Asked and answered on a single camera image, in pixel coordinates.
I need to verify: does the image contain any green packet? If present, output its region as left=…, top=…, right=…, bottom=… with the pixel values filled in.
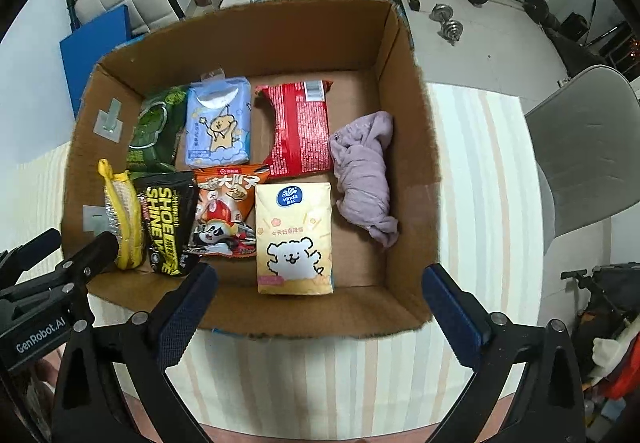
left=125, top=85, right=193, bottom=174

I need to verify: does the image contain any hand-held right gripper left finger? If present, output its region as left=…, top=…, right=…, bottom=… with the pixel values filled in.
left=52, top=262, right=221, bottom=443

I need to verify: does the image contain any purple cloth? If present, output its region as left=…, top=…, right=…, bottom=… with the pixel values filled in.
left=329, top=111, right=400, bottom=249

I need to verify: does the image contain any blue board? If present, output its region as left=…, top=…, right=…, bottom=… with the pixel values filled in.
left=59, top=4, right=132, bottom=114

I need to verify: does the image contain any red packet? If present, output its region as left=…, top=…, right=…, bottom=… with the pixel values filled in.
left=254, top=80, right=335, bottom=178

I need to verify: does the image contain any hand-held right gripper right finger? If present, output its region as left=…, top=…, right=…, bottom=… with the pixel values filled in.
left=421, top=263, right=586, bottom=443

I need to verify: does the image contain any orange snack packet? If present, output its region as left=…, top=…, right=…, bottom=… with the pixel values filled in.
left=185, top=164, right=271, bottom=260

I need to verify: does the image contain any cream tissue pack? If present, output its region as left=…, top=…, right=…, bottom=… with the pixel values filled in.
left=255, top=181, right=335, bottom=296

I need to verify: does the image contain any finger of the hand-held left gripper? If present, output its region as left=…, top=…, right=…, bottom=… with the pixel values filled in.
left=60, top=232, right=120, bottom=291
left=0, top=229, right=62, bottom=279

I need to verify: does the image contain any black wipes packet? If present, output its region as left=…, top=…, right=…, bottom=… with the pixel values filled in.
left=134, top=170, right=200, bottom=278

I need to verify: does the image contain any red and white cloth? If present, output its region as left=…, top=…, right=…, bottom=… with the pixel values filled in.
left=592, top=325, right=640, bottom=399

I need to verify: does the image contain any light blue tissue packet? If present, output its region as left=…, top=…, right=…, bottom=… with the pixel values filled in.
left=185, top=70, right=252, bottom=168

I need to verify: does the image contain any cardboard box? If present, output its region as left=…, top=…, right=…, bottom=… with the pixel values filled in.
left=61, top=0, right=443, bottom=340

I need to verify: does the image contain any grey chair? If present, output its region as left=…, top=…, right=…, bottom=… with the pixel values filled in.
left=524, top=65, right=640, bottom=269

